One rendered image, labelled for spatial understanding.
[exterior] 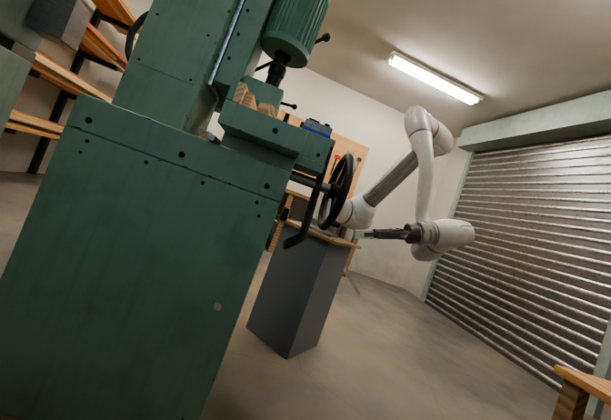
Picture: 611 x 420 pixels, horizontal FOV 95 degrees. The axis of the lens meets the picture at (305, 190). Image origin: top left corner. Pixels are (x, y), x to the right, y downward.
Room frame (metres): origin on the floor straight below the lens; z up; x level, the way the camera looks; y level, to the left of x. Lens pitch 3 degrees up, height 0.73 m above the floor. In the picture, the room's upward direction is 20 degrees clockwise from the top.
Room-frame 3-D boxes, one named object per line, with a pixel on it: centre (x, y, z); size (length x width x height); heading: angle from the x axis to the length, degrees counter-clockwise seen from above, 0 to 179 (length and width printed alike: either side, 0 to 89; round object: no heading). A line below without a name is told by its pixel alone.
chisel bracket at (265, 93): (0.96, 0.26, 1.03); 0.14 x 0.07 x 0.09; 96
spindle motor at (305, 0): (0.96, 0.24, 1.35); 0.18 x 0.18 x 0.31
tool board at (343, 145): (4.24, 0.25, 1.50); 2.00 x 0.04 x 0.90; 101
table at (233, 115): (0.97, 0.13, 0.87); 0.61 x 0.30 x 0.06; 6
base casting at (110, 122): (0.95, 0.36, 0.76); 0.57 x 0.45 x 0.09; 96
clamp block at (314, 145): (0.97, 0.05, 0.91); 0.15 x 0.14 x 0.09; 6
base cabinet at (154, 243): (0.95, 0.36, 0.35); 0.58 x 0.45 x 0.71; 96
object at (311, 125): (0.98, 0.04, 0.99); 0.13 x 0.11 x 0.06; 6
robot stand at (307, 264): (1.59, -0.16, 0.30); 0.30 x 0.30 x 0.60; 56
